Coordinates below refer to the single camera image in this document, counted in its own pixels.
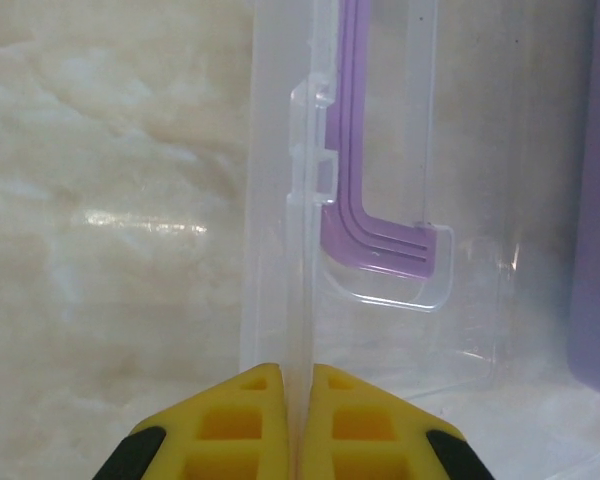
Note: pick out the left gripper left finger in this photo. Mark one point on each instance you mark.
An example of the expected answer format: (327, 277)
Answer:
(220, 430)

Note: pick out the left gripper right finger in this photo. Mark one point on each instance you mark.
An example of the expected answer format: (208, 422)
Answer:
(380, 435)

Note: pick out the purple toolbox with clear lid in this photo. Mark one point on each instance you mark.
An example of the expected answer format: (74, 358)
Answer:
(380, 150)

